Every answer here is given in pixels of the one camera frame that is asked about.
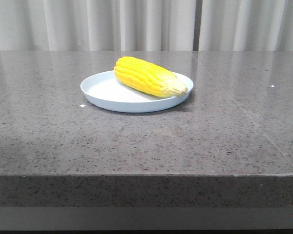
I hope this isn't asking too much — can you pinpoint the grey pleated curtain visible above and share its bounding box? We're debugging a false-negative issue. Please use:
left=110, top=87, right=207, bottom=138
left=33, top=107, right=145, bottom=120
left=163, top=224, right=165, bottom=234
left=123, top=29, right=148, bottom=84
left=0, top=0, right=293, bottom=51

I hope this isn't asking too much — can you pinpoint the yellow corn cob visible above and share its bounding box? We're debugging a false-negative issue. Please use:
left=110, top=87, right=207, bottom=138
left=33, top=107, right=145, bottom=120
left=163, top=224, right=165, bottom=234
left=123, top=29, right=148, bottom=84
left=114, top=57, right=188, bottom=98

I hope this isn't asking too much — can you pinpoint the light blue round plate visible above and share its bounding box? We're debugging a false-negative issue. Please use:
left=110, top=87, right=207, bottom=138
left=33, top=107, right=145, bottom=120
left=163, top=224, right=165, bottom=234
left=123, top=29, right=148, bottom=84
left=80, top=70, right=193, bottom=113

